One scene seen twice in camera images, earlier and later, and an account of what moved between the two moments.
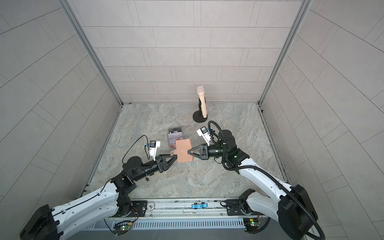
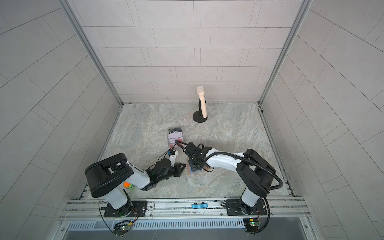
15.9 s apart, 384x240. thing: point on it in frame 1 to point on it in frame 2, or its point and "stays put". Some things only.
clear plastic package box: x=173 y=134 stays put
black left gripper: x=161 y=166 to x=179 y=171
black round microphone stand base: x=197 y=116 stays put
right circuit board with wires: x=251 y=224 stays put
